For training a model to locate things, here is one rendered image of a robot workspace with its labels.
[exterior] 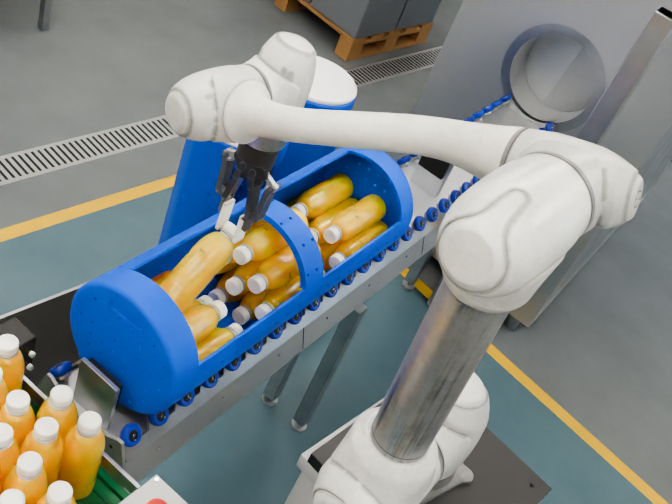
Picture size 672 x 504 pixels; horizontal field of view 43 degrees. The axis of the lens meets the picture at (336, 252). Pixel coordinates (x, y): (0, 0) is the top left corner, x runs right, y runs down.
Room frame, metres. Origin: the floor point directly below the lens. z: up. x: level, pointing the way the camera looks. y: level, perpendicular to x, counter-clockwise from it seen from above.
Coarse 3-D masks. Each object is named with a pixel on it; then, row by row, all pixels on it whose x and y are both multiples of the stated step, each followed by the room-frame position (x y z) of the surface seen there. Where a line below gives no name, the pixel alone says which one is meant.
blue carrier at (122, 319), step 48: (288, 192) 1.77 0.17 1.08; (384, 192) 1.86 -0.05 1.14; (192, 240) 1.43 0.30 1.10; (288, 240) 1.42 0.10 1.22; (384, 240) 1.70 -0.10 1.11; (96, 288) 1.09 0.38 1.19; (144, 288) 1.10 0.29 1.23; (96, 336) 1.09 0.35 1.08; (144, 336) 1.05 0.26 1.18; (192, 336) 1.09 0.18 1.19; (240, 336) 1.19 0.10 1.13; (144, 384) 1.04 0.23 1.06; (192, 384) 1.06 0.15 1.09
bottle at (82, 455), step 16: (80, 432) 0.87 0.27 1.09; (64, 448) 0.86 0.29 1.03; (80, 448) 0.86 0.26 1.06; (96, 448) 0.87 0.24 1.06; (64, 464) 0.86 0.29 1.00; (80, 464) 0.85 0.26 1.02; (96, 464) 0.88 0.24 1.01; (64, 480) 0.85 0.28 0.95; (80, 480) 0.86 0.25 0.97; (80, 496) 0.86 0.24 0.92
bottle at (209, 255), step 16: (208, 240) 1.27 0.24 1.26; (224, 240) 1.28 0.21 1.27; (192, 256) 1.23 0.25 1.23; (208, 256) 1.24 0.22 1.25; (224, 256) 1.26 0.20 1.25; (176, 272) 1.20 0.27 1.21; (192, 272) 1.21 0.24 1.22; (208, 272) 1.22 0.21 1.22; (176, 288) 1.18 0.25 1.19; (192, 288) 1.19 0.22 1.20; (176, 304) 1.16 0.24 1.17
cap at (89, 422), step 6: (84, 414) 0.89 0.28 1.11; (90, 414) 0.90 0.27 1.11; (96, 414) 0.90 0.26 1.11; (78, 420) 0.88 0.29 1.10; (84, 420) 0.88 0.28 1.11; (90, 420) 0.89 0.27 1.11; (96, 420) 0.89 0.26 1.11; (78, 426) 0.87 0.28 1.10; (84, 426) 0.87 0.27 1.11; (90, 426) 0.88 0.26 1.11; (96, 426) 0.88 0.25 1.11; (84, 432) 0.87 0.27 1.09; (90, 432) 0.87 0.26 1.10; (96, 432) 0.88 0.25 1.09
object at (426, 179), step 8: (424, 160) 2.27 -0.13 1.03; (432, 160) 2.26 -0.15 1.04; (440, 160) 2.25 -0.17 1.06; (416, 168) 2.29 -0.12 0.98; (424, 168) 2.27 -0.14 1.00; (432, 168) 2.26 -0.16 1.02; (440, 168) 2.25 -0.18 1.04; (448, 168) 2.26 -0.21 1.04; (416, 176) 2.29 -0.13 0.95; (424, 176) 2.28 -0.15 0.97; (432, 176) 2.27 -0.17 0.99; (440, 176) 2.25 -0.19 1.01; (424, 184) 2.27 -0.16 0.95; (432, 184) 2.27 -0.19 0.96; (440, 184) 2.26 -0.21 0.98; (432, 192) 2.26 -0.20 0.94
